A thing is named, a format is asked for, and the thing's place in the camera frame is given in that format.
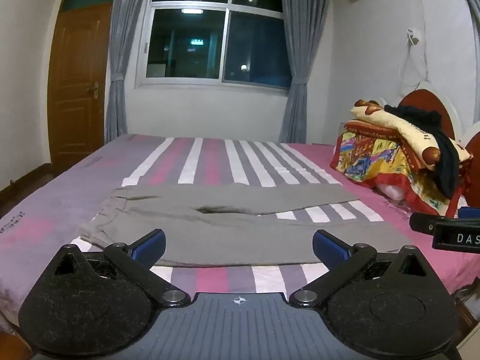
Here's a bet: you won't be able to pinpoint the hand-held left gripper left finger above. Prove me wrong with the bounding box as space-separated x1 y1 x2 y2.
49 228 192 308

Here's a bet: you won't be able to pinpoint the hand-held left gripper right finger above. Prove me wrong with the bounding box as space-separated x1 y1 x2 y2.
289 229 432 308

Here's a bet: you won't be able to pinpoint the grey pants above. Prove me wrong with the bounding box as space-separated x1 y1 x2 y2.
79 184 414 267

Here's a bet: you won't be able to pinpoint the pink pillow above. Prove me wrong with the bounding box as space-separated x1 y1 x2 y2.
376 183 408 202

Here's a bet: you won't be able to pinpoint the black garment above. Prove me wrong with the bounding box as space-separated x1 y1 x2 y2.
384 104 461 199

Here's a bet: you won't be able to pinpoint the red yellow printed blanket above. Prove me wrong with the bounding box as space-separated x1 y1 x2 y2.
329 120 470 217

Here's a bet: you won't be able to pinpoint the yellow blanket with brown print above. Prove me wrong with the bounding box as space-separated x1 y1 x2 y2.
350 98 473 168

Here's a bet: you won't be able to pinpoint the bed with striped sheet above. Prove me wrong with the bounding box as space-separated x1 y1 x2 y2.
0 133 480 340

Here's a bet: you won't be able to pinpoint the red-brown headboard with white trim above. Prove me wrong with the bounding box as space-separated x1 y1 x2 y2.
390 79 480 219

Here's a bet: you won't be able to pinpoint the brown wooden door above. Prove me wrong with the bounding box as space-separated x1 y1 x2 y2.
46 2 113 176

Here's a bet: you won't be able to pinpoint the grey curtain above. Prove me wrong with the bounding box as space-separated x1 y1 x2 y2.
278 0 333 144
104 0 157 144

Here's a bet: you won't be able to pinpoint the white framed sliding window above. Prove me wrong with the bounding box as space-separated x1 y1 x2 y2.
134 0 296 91

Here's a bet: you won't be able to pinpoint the white cable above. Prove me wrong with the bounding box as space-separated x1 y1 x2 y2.
399 40 430 85

